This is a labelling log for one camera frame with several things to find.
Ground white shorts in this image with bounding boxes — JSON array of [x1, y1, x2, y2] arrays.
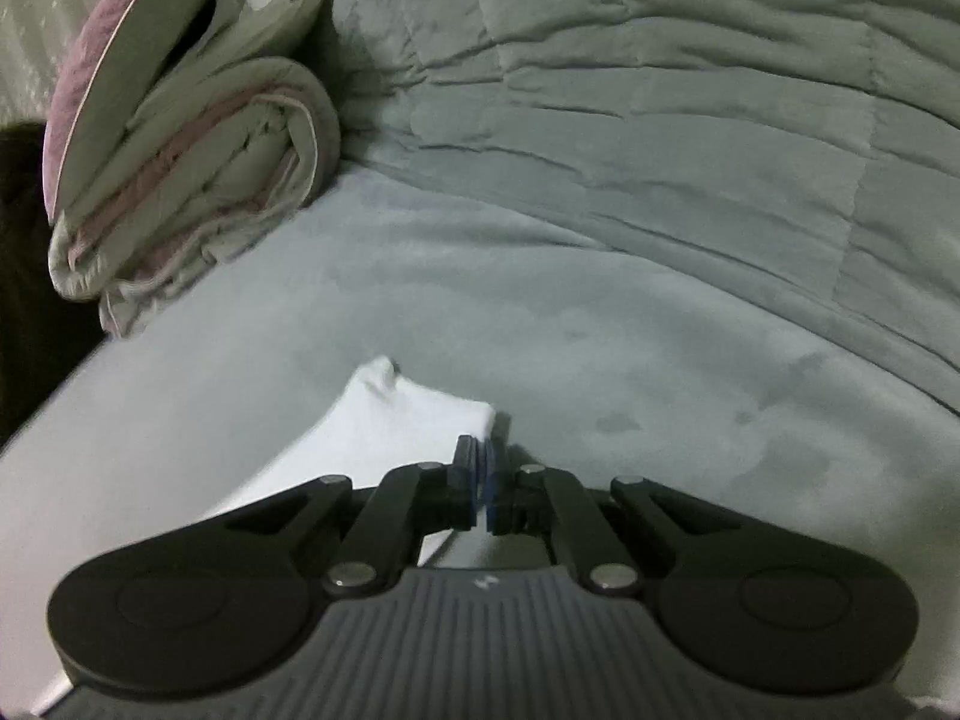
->
[[196, 355, 556, 571]]

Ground grey velvet bed sheet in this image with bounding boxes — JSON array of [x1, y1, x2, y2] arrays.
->
[[0, 157, 960, 720]]

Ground purple pillow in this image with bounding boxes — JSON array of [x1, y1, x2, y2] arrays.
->
[[43, 0, 218, 226]]

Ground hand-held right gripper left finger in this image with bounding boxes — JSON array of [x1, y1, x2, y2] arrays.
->
[[202, 433, 481, 595]]

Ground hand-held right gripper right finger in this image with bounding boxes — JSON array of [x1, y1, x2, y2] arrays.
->
[[484, 442, 751, 597]]

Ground dark brown plush cushion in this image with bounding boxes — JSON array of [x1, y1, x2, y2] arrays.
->
[[0, 120, 106, 443]]

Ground grey quilted bedspread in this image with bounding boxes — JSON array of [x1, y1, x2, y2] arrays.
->
[[262, 0, 960, 421]]

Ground folded grey pink quilt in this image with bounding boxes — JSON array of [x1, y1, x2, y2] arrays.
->
[[46, 0, 344, 338]]

